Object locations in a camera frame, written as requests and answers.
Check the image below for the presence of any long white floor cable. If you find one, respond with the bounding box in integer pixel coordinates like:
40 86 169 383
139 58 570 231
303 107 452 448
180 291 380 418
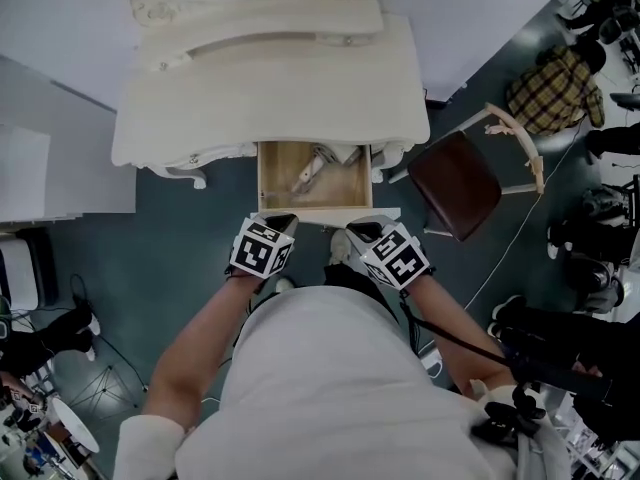
464 130 584 309

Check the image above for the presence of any thick black cable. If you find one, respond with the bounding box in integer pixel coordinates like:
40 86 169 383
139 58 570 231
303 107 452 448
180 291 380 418
399 287 516 369

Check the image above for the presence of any person's left forearm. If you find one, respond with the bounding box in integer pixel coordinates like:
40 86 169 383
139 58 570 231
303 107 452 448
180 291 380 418
142 272 271 432

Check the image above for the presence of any person's right white shoe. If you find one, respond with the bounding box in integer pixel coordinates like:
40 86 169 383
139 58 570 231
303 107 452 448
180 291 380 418
328 228 352 265

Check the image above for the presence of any white vanity dressing table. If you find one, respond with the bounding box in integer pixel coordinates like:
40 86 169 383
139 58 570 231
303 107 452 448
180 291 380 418
109 0 432 190

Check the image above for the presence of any white shelving unit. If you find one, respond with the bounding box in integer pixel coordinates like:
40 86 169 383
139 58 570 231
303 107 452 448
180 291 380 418
0 55 137 224

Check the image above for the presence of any white box with black frame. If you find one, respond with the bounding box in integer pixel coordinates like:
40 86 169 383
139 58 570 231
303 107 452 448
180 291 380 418
0 235 49 312

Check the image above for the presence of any white chair with brown seat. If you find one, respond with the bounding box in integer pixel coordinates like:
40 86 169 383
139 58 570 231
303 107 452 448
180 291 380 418
387 101 546 243

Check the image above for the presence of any large white wood-lined drawer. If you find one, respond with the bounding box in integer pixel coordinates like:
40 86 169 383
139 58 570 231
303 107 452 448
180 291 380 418
256 140 403 224

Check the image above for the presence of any person's white shirt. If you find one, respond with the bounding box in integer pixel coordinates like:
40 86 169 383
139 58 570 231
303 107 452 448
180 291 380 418
114 285 571 480

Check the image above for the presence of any black clamp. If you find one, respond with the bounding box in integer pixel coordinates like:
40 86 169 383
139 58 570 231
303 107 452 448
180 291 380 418
472 385 549 444

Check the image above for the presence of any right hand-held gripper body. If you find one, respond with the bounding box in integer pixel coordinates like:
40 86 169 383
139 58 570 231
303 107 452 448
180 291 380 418
358 220 430 290

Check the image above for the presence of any person's right forearm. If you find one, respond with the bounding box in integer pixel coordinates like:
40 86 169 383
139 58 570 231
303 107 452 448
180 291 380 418
407 275 516 394

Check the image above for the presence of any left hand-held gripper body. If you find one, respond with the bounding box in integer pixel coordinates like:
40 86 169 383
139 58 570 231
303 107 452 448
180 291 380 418
229 215 296 280

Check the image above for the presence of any round white side table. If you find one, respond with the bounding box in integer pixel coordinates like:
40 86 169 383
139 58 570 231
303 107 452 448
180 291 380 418
49 362 149 453

